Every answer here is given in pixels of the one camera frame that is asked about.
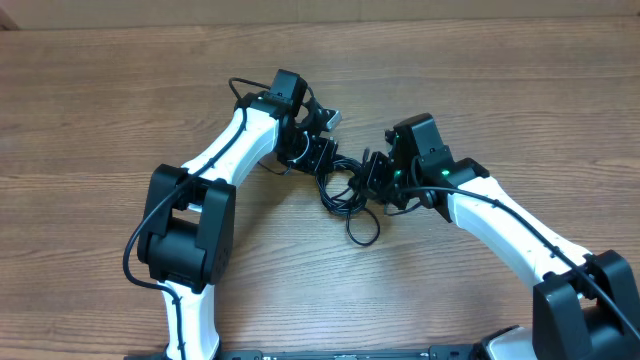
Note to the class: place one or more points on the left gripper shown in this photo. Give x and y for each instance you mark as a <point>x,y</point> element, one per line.
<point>315,162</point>

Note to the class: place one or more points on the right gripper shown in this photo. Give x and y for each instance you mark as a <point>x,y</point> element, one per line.
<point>369,182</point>

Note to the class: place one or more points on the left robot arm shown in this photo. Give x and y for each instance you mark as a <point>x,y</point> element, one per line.
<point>186,234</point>

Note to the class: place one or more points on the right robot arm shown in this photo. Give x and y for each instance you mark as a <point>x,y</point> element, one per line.
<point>584,305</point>

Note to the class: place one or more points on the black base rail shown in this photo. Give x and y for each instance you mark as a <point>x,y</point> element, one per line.
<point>435,352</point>

